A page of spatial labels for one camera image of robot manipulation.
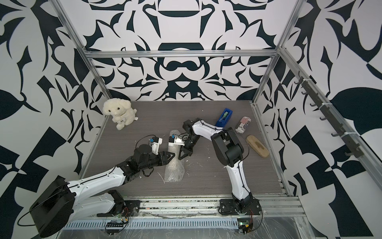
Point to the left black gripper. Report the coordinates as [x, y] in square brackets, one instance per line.
[165, 160]

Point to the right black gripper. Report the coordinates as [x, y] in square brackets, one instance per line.
[185, 152]

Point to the clear bubble wrap sheet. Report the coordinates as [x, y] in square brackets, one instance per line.
[174, 170]

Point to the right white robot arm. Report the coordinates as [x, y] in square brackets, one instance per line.
[229, 151]

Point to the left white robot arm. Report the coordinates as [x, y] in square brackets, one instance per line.
[63, 202]

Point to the blue tape dispenser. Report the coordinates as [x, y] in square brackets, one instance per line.
[224, 118]

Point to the flag print soda can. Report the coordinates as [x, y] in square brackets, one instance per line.
[243, 125]

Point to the white plush toy dog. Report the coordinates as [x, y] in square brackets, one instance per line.
[121, 111]

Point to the oval wooden block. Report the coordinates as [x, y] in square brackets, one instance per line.
[257, 146]

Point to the left electronics board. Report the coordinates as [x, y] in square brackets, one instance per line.
[115, 227]

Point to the electronics board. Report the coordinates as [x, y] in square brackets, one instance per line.
[115, 227]
[245, 225]

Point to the right electronics board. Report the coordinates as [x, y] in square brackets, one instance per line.
[245, 225]

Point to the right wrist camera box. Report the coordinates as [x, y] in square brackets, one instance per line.
[175, 140]

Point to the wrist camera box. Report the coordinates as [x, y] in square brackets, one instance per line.
[175, 140]
[155, 143]

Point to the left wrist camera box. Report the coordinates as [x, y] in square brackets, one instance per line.
[155, 143]

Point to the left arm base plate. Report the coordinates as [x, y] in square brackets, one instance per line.
[128, 207]

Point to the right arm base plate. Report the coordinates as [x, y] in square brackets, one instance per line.
[243, 207]

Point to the white slotted cable duct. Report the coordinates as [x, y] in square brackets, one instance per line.
[159, 223]

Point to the aluminium frame crossbar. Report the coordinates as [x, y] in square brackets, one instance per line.
[179, 53]

